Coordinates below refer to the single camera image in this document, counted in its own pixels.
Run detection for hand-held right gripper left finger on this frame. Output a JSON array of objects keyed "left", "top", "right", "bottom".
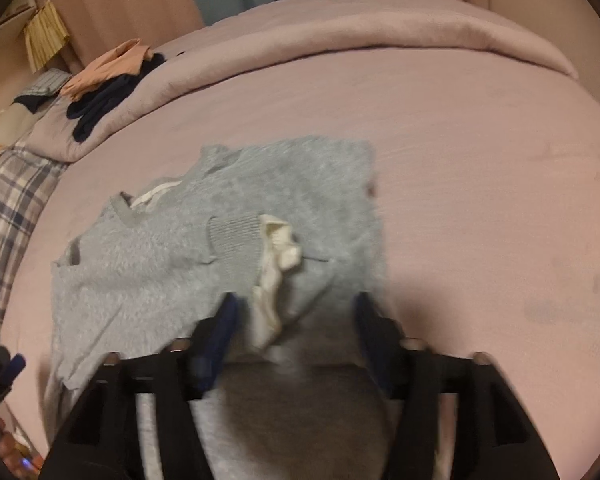
[{"left": 40, "top": 292, "right": 246, "bottom": 480}]

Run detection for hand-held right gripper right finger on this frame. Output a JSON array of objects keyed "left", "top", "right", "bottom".
[{"left": 352, "top": 291, "right": 561, "bottom": 480}]

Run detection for grey sweatshirt with blue print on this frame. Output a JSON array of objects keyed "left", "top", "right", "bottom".
[{"left": 50, "top": 135, "right": 406, "bottom": 480}]

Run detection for plaid pillow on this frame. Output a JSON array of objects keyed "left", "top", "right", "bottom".
[{"left": 0, "top": 145, "right": 69, "bottom": 347}]

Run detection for dark navy cloth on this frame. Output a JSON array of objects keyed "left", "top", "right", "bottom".
[{"left": 12, "top": 92, "right": 49, "bottom": 115}]

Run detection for navy garment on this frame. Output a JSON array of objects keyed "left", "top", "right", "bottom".
[{"left": 66, "top": 52, "right": 167, "bottom": 143}]

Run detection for small striped pillow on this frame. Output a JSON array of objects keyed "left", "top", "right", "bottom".
[{"left": 22, "top": 70, "right": 74, "bottom": 97}]

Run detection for peach garment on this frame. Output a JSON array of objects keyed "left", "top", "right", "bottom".
[{"left": 60, "top": 39, "right": 154, "bottom": 101}]

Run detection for pink comforter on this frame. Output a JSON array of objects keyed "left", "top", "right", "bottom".
[{"left": 27, "top": 0, "right": 579, "bottom": 163}]

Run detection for yellow pleated cloth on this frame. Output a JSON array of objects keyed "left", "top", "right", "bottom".
[{"left": 22, "top": 0, "right": 71, "bottom": 74}]

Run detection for white shelf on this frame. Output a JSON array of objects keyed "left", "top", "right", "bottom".
[{"left": 0, "top": 0, "right": 38, "bottom": 31}]

